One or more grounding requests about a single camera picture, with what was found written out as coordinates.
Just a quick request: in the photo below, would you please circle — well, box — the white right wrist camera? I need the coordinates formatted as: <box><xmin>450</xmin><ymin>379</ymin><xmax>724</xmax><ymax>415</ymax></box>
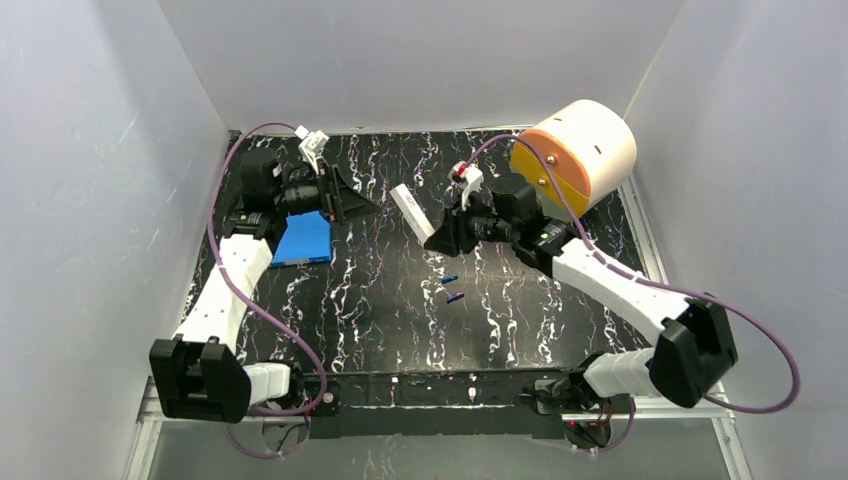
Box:
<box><xmin>450</xmin><ymin>161</ymin><xmax>483</xmax><ymax>211</ymax></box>

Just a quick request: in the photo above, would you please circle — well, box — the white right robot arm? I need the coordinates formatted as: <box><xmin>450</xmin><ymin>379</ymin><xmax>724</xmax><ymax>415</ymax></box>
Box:
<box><xmin>424</xmin><ymin>182</ymin><xmax>738</xmax><ymax>415</ymax></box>

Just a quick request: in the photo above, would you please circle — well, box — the blue battery lower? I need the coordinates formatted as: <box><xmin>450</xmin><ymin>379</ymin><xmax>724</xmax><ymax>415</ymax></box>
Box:
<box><xmin>446</xmin><ymin>292</ymin><xmax>465</xmax><ymax>304</ymax></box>

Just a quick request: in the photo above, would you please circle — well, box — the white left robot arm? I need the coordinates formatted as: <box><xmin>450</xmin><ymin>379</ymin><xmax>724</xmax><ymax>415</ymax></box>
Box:
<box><xmin>149</xmin><ymin>148</ymin><xmax>380</xmax><ymax>423</ymax></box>

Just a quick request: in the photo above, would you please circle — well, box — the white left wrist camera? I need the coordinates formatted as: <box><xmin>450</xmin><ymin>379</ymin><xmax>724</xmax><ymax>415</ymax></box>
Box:
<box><xmin>294</xmin><ymin>125</ymin><xmax>329</xmax><ymax>173</ymax></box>

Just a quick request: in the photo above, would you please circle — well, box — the blue flat box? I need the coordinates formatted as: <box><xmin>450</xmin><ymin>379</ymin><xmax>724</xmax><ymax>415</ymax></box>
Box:
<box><xmin>271</xmin><ymin>212</ymin><xmax>334</xmax><ymax>268</ymax></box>

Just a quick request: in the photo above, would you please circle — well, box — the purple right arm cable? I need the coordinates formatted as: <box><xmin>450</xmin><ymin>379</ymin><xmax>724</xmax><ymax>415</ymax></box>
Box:
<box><xmin>466</xmin><ymin>134</ymin><xmax>802</xmax><ymax>455</ymax></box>

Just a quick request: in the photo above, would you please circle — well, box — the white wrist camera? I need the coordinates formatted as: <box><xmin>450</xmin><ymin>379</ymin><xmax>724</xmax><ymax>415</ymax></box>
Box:
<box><xmin>450</xmin><ymin>161</ymin><xmax>483</xmax><ymax>211</ymax></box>
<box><xmin>294</xmin><ymin>125</ymin><xmax>329</xmax><ymax>173</ymax></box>

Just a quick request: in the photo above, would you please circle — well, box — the white remote control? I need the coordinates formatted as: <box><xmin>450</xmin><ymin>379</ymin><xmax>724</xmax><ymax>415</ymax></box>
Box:
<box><xmin>390</xmin><ymin>183</ymin><xmax>435</xmax><ymax>245</ymax></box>

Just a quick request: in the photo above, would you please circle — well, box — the white round drawer cabinet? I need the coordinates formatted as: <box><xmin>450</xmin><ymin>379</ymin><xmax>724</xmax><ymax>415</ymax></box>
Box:
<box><xmin>510</xmin><ymin>99</ymin><xmax>637</xmax><ymax>219</ymax></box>

